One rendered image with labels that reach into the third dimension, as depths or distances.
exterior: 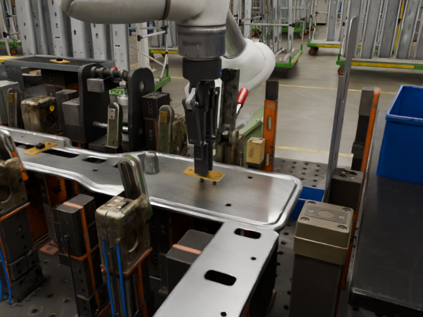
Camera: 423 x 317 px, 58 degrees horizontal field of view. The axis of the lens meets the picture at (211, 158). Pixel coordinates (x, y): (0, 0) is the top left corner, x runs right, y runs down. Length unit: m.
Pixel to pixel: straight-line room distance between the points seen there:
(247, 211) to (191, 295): 0.23
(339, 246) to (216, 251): 0.18
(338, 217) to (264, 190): 0.22
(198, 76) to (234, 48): 0.77
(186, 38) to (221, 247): 0.36
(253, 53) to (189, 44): 0.82
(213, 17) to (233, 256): 0.40
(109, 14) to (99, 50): 4.83
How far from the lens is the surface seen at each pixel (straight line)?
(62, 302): 1.03
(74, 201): 0.81
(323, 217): 0.61
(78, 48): 5.63
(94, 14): 0.65
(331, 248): 0.60
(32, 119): 1.26
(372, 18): 7.66
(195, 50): 0.70
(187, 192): 0.78
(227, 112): 0.91
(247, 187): 0.80
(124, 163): 0.66
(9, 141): 0.92
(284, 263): 1.09
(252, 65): 1.51
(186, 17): 0.69
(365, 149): 0.85
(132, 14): 0.66
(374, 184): 0.81
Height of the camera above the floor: 1.37
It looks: 23 degrees down
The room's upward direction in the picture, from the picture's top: straight up
